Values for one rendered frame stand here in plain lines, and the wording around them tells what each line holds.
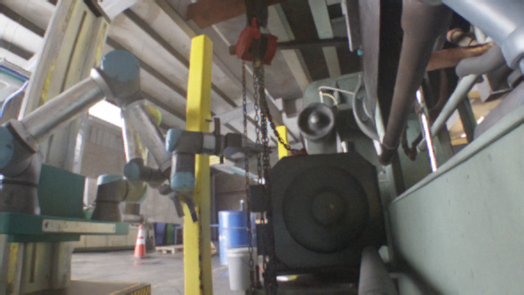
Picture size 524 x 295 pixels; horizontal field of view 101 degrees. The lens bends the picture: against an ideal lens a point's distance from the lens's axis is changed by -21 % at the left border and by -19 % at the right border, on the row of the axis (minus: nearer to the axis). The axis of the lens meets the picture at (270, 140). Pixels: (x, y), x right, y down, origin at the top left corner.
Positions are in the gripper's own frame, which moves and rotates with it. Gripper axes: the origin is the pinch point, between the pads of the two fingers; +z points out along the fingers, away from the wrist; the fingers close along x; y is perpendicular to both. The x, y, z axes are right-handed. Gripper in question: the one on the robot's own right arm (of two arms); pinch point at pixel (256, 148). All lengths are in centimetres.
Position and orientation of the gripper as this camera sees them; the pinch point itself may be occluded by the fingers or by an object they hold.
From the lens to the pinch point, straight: 95.7
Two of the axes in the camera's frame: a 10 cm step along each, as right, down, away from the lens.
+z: 8.7, 1.0, 4.7
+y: 0.6, 9.4, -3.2
